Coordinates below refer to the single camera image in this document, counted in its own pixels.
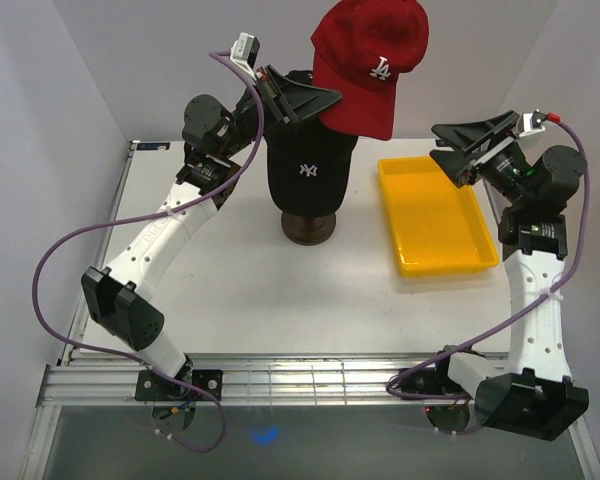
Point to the red baseball cap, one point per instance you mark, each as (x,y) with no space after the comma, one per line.
(361,48)

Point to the black NY baseball cap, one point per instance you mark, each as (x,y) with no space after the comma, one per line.
(308,168)

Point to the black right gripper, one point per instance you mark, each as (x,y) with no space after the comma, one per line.
(466,135)

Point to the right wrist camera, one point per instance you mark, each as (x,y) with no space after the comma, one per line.
(534,123)

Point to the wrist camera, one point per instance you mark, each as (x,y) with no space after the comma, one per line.
(244,53)
(534,123)

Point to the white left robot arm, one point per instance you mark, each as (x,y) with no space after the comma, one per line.
(119,295)

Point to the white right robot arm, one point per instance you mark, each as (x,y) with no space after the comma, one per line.
(535,394)

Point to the beige mannequin head stand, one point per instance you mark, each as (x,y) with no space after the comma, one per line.
(308,231)

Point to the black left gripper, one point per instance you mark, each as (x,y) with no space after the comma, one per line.
(295,101)

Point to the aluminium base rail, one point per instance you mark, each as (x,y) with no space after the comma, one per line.
(248,380)

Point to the yellow plastic tray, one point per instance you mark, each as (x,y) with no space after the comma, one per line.
(436,228)

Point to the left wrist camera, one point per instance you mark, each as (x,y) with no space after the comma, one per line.
(244,53)

